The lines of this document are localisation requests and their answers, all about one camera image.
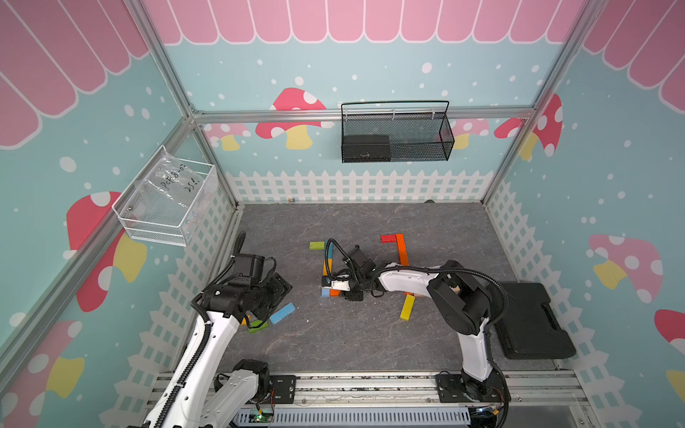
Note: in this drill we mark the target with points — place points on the black wire basket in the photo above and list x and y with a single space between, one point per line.
419 131

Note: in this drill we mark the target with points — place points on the yellow long block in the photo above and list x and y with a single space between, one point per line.
407 307

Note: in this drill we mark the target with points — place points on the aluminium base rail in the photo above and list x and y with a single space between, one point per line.
408 399

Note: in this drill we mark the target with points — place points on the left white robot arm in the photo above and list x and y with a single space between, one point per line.
246 292

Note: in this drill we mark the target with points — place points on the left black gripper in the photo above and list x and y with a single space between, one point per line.
280 288

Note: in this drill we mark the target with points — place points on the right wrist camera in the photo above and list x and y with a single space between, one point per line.
356 262

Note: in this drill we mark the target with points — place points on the light blue long block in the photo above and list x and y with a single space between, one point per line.
281 314

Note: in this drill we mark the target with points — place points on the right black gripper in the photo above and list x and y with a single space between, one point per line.
351 298

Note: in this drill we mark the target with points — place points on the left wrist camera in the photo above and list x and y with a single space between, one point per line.
249 265

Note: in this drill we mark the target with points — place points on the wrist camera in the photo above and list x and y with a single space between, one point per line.
249 265
356 262

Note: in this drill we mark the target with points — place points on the clear plastic bag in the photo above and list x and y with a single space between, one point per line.
171 181

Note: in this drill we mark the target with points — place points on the black box in basket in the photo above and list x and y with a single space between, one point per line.
366 148

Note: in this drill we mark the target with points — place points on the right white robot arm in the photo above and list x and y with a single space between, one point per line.
469 302

